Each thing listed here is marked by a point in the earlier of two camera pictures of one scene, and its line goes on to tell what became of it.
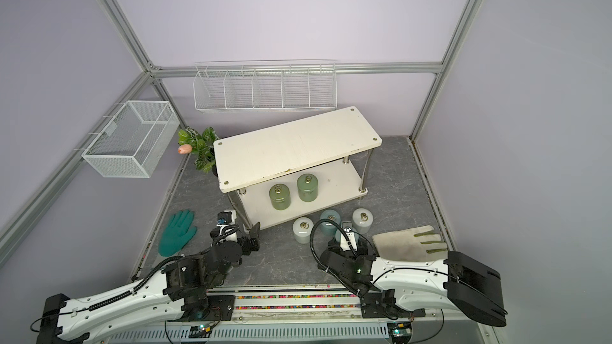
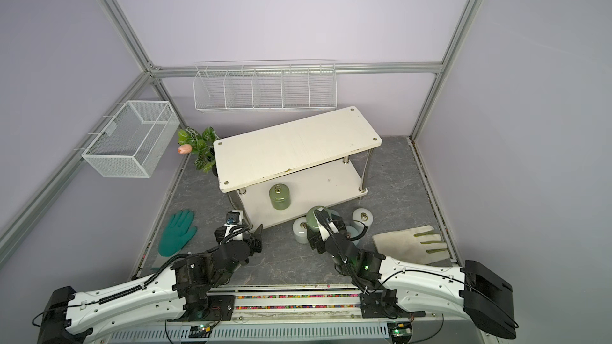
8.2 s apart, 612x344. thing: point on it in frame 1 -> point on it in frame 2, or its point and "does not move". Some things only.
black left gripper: x=255 y=245 does not move
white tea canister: x=302 y=228 does not move
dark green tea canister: x=280 y=197 does not move
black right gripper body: x=358 y=256 -> x=316 y=240
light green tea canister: x=307 y=187 -> x=311 y=223
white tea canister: x=362 y=220 does not move
